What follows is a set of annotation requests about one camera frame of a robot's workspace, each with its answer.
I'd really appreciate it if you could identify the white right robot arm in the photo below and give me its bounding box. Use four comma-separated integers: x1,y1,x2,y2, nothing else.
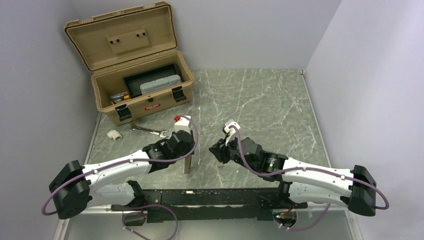
208,137,377,217

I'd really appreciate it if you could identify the silver open-end wrench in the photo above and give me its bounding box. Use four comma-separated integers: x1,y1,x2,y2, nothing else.
129,122,170,138

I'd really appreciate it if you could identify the grey plastic case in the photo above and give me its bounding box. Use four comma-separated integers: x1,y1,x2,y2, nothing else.
139,74,182,95

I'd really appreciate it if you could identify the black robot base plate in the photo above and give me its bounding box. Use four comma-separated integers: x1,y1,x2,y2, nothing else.
110,187,308,223

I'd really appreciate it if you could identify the black tray in toolbox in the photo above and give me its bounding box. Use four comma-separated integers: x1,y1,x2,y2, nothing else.
123,63,183,98

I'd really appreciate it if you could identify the pack of batteries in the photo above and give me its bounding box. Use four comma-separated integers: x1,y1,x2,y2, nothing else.
109,92,130,105

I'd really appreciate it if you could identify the white remote control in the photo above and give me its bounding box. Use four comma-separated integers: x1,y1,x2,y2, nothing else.
183,154,193,175

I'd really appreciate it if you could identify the white plastic pipe fitting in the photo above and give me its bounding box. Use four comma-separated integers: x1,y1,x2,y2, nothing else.
106,129,122,141

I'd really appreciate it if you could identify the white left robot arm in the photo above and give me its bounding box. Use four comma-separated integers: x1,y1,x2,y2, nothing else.
48,130,197,220

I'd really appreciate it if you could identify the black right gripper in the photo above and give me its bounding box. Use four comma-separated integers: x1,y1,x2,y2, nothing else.
209,133,257,172

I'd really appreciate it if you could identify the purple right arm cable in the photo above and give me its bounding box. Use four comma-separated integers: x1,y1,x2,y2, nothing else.
228,124,390,232

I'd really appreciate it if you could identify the tan plastic toolbox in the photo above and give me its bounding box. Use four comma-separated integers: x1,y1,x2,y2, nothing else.
64,1,195,126

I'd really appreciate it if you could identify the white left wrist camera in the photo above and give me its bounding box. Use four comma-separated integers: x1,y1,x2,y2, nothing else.
173,115,191,134

